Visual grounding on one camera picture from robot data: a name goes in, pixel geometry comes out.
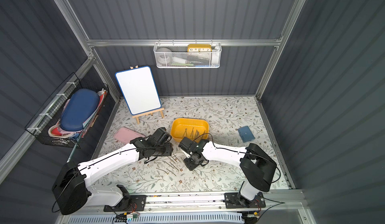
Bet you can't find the yellow plastic storage box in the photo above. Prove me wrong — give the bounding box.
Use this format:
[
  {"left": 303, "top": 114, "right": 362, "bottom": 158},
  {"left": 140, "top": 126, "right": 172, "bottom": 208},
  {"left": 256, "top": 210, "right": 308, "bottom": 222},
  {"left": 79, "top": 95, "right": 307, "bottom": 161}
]
[{"left": 171, "top": 118, "right": 210, "bottom": 142}]

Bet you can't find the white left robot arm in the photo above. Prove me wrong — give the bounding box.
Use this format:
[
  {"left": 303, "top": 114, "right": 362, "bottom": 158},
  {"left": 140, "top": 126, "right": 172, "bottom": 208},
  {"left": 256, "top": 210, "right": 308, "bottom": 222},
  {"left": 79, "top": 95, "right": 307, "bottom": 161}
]
[{"left": 52, "top": 127, "right": 173, "bottom": 215}]

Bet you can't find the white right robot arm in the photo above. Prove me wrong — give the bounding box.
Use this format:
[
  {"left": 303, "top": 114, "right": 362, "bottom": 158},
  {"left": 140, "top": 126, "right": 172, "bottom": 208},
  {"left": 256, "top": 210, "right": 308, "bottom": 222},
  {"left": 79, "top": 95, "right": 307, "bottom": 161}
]
[{"left": 178, "top": 137, "right": 277, "bottom": 202}]

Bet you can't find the wooden easel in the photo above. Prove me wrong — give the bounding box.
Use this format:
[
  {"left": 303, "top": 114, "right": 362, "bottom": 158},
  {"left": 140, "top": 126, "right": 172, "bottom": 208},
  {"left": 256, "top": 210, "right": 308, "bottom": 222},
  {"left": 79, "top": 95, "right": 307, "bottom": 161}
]
[{"left": 130, "top": 66, "right": 164, "bottom": 123}]

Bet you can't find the pink phone case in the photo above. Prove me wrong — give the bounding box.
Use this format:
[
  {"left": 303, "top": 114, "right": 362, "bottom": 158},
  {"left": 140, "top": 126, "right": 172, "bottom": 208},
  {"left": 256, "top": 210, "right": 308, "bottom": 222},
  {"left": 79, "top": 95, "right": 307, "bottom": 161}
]
[{"left": 114, "top": 127, "right": 144, "bottom": 144}]

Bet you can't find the blue oval case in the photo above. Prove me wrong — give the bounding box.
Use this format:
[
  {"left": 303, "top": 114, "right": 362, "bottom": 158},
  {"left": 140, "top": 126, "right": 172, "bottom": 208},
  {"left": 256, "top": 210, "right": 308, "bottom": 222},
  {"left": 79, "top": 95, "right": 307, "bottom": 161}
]
[{"left": 60, "top": 89, "right": 100, "bottom": 132}]

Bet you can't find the yellow clock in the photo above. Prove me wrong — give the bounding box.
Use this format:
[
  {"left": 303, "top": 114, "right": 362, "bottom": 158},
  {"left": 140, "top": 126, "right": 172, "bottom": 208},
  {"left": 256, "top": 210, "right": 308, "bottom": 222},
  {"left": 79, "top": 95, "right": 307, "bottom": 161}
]
[{"left": 187, "top": 44, "right": 212, "bottom": 53}]

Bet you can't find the white board with blue frame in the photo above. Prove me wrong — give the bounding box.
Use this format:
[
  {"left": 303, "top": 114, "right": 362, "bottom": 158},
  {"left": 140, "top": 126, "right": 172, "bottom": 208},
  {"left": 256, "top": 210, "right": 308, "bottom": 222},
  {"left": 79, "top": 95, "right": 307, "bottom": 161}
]
[{"left": 115, "top": 66, "right": 162, "bottom": 115}]

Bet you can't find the white wire wall basket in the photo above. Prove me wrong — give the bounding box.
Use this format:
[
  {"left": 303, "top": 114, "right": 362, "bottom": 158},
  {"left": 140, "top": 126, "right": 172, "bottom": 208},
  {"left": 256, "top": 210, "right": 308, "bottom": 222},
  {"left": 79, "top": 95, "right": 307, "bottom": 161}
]
[{"left": 153, "top": 42, "right": 222, "bottom": 69}]

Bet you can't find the black wire side basket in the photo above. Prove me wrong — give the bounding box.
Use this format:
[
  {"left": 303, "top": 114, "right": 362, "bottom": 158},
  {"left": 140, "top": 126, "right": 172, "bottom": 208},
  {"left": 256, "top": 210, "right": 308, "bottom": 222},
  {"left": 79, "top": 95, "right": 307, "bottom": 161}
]
[{"left": 25, "top": 73, "right": 109, "bottom": 148}]

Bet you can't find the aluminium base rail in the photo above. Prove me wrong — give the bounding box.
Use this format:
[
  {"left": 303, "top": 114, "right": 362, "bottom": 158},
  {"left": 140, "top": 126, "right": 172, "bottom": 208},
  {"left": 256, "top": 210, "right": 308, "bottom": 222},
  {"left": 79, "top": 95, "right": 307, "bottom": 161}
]
[{"left": 74, "top": 190, "right": 307, "bottom": 214}]

